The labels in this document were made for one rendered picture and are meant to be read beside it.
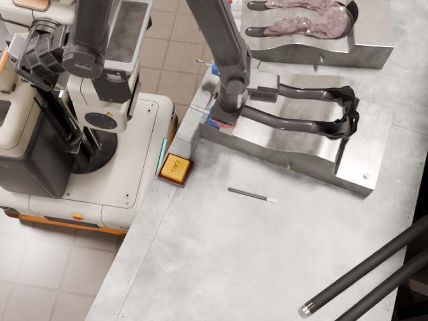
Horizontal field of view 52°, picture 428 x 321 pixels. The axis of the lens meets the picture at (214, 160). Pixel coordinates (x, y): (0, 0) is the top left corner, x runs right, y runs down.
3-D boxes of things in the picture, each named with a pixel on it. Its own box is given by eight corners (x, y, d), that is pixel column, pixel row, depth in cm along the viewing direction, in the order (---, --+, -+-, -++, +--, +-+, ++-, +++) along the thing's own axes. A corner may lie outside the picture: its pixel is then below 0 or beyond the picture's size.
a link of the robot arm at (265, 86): (230, 42, 89) (227, 79, 86) (286, 49, 90) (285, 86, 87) (225, 72, 101) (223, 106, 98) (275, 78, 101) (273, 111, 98)
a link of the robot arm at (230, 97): (222, 65, 94) (220, 88, 92) (254, 68, 94) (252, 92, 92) (220, 81, 101) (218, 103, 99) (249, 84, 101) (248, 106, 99)
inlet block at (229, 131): (186, 117, 117) (186, 109, 112) (193, 102, 118) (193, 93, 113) (231, 135, 116) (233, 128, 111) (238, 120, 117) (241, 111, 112)
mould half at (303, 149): (199, 137, 128) (198, 114, 115) (231, 69, 138) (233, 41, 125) (367, 197, 120) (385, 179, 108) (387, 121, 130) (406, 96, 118)
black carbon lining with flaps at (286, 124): (227, 115, 123) (228, 97, 114) (246, 72, 129) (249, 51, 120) (347, 157, 117) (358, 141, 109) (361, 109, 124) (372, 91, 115)
